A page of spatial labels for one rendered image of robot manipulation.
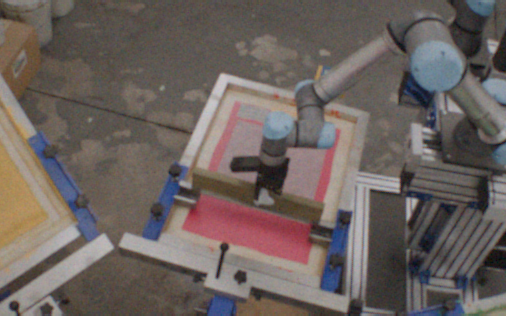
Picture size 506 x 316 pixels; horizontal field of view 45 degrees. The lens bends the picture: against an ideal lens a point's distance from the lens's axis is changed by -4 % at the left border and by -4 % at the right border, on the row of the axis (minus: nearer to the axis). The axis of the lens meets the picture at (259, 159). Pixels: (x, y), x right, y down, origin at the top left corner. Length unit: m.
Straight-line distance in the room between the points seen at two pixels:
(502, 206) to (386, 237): 1.08
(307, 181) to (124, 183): 1.39
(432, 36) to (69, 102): 2.60
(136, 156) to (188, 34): 1.08
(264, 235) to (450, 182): 0.63
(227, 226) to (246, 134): 0.40
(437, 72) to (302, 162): 0.83
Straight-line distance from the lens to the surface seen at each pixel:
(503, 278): 3.14
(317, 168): 2.20
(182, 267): 1.84
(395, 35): 1.63
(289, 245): 2.00
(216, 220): 2.02
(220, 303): 1.78
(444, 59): 1.50
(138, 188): 3.29
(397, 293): 2.89
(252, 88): 2.38
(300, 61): 4.07
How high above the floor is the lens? 2.63
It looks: 50 degrees down
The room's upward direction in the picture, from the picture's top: 10 degrees clockwise
